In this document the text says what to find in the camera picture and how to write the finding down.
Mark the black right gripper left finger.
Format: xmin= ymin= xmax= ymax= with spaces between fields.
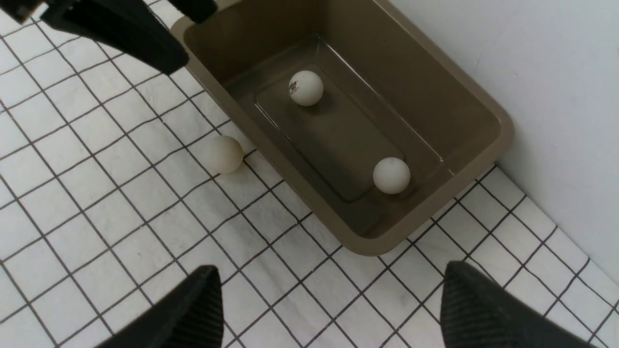
xmin=99 ymin=266 xmax=225 ymax=348

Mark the white grid-pattern tablecloth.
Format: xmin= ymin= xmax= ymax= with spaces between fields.
xmin=0 ymin=13 xmax=619 ymax=348

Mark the olive green plastic bin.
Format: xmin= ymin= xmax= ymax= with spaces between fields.
xmin=170 ymin=0 xmax=514 ymax=256

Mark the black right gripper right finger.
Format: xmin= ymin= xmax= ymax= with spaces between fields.
xmin=440 ymin=261 xmax=590 ymax=348

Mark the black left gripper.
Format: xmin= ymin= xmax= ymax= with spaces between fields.
xmin=0 ymin=0 xmax=189 ymax=75

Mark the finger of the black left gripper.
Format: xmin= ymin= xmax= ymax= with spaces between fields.
xmin=169 ymin=0 xmax=218 ymax=23

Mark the white ping-pong ball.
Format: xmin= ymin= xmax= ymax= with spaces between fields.
xmin=373 ymin=157 xmax=411 ymax=195
xmin=288 ymin=70 xmax=324 ymax=106
xmin=203 ymin=135 xmax=244 ymax=174

